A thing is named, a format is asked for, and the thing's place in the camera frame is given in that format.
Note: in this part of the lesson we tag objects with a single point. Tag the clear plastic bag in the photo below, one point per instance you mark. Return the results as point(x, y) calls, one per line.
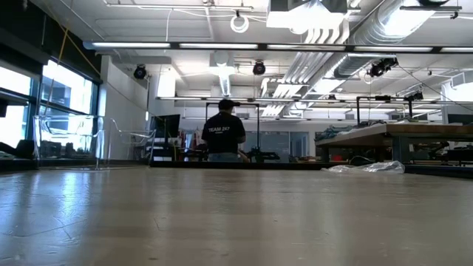
point(369, 168)

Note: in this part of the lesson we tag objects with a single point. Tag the person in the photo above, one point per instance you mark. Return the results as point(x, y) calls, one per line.
point(223, 133)

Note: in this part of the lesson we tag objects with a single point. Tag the black ceiling spotlight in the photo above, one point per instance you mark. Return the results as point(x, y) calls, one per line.
point(259, 68)
point(140, 72)
point(414, 97)
point(380, 67)

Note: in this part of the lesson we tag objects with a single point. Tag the black monitor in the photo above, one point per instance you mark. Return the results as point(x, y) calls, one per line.
point(166, 125)

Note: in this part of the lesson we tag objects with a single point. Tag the clear acrylic stand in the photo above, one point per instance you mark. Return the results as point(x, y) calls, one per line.
point(148, 137)

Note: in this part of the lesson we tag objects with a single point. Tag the cloth pile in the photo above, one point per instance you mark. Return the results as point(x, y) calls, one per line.
point(340, 130)

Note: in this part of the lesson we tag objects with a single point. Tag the white ceiling air unit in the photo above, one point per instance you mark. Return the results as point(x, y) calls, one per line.
point(295, 18)

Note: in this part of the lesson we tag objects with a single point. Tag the clear acrylic box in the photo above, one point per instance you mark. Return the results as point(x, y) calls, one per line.
point(66, 127)

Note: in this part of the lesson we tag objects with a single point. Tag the wooden workbench steel legs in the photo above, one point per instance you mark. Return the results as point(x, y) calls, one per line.
point(425, 130)

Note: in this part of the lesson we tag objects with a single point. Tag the tall black stand frame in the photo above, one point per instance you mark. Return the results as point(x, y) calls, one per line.
point(251, 104)

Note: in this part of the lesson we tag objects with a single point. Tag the black aluminium rig frame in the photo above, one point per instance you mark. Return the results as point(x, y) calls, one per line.
point(288, 166)

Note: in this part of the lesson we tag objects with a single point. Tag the black gantry frame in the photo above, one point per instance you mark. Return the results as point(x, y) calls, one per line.
point(382, 98)

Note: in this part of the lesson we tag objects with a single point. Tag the silver ventilation duct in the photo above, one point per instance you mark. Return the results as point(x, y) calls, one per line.
point(373, 26)

